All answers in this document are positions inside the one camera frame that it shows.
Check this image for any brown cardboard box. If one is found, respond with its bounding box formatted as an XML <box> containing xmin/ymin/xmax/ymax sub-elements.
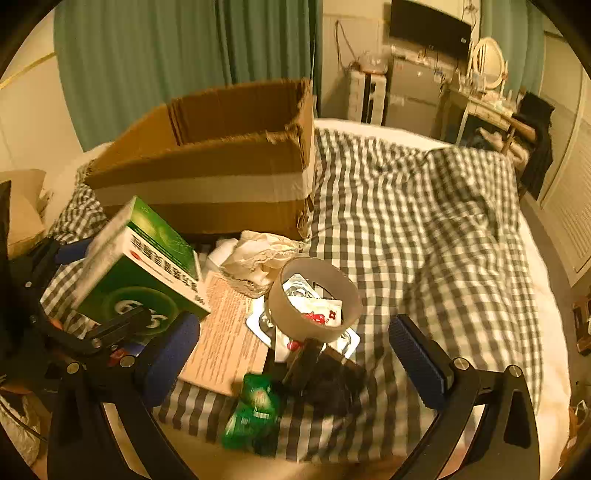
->
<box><xmin>85</xmin><ymin>78</ymin><xmax>317</xmax><ymax>241</ymax></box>

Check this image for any cream lace cloth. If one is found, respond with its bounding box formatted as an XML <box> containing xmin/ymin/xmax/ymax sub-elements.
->
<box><xmin>221</xmin><ymin>230</ymin><xmax>305</xmax><ymax>298</ymax></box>

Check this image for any grey small fridge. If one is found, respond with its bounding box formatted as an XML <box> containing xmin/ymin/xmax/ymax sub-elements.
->
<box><xmin>385</xmin><ymin>55</ymin><xmax>451</xmax><ymax>134</ymax></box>

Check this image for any red white sachet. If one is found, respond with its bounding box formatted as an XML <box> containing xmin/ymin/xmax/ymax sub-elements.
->
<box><xmin>274</xmin><ymin>298</ymin><xmax>343</xmax><ymax>363</ymax></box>

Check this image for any white dressing table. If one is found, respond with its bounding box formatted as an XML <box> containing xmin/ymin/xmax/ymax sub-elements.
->
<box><xmin>441</xmin><ymin>85</ymin><xmax>515</xmax><ymax>148</ymax></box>

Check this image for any black wall television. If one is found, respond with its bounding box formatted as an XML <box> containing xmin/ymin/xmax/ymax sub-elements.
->
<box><xmin>390</xmin><ymin>0</ymin><xmax>472</xmax><ymax>61</ymax></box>

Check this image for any brown tape roll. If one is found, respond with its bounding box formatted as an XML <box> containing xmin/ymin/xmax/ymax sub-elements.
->
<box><xmin>268</xmin><ymin>256</ymin><xmax>363</xmax><ymax>343</ymax></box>

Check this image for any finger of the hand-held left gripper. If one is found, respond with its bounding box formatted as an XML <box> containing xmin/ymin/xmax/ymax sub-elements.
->
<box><xmin>28</xmin><ymin>305</ymin><xmax>153</xmax><ymax>370</ymax></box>
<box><xmin>25</xmin><ymin>235</ymin><xmax>95</xmax><ymax>289</ymax></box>

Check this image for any green snack packet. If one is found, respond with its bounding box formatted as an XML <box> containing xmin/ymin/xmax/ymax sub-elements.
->
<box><xmin>222</xmin><ymin>373</ymin><xmax>282</xmax><ymax>455</ymax></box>

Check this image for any wall cable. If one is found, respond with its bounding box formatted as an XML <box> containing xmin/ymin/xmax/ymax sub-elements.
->
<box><xmin>335</xmin><ymin>21</ymin><xmax>352</xmax><ymax>70</ymax></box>

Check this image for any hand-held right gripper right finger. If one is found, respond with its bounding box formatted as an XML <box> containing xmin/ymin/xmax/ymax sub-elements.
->
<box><xmin>388</xmin><ymin>314</ymin><xmax>541</xmax><ymax>480</ymax></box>

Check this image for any dark cloth bundle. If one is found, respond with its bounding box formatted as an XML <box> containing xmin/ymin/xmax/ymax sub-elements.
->
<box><xmin>281</xmin><ymin>338</ymin><xmax>368</xmax><ymax>416</ymax></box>

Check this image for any clear plastic bag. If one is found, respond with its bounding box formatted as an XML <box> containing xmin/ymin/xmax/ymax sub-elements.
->
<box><xmin>355</xmin><ymin>50</ymin><xmax>389</xmax><ymax>75</ymax></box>

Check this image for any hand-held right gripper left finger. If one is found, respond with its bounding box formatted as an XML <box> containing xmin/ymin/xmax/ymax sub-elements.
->
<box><xmin>47</xmin><ymin>311</ymin><xmax>201</xmax><ymax>480</ymax></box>

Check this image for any white bed sheet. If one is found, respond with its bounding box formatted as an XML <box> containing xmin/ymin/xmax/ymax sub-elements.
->
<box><xmin>175</xmin><ymin>117</ymin><xmax>573</xmax><ymax>480</ymax></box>

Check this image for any wooden chair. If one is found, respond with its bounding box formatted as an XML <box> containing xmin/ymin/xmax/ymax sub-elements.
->
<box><xmin>480</xmin><ymin>115</ymin><xmax>536</xmax><ymax>158</ymax></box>

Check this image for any grey checked blanket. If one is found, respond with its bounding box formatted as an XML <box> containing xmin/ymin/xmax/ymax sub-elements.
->
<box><xmin>41</xmin><ymin>127</ymin><xmax>543</xmax><ymax>462</ymax></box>

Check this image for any brown paper leaflet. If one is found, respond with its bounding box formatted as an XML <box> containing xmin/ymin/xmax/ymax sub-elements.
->
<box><xmin>178</xmin><ymin>270</ymin><xmax>271</xmax><ymax>398</ymax></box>

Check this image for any white oval mirror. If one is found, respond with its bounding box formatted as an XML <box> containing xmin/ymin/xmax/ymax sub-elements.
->
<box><xmin>467</xmin><ymin>37</ymin><xmax>508</xmax><ymax>90</ymax></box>

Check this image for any green medicine box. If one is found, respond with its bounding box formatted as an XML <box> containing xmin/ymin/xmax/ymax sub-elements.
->
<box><xmin>71</xmin><ymin>196</ymin><xmax>212</xmax><ymax>344</ymax></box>

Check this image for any black garment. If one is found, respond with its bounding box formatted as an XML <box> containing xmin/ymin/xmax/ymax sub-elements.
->
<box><xmin>517</xmin><ymin>91</ymin><xmax>555</xmax><ymax>199</ymax></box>

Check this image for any silver blister pack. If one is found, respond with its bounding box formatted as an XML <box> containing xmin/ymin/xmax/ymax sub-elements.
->
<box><xmin>246</xmin><ymin>272</ymin><xmax>361</xmax><ymax>361</ymax></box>

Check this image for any white louvred wardrobe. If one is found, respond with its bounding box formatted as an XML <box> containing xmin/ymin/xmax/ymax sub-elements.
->
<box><xmin>538</xmin><ymin>32</ymin><xmax>591</xmax><ymax>287</ymax></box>

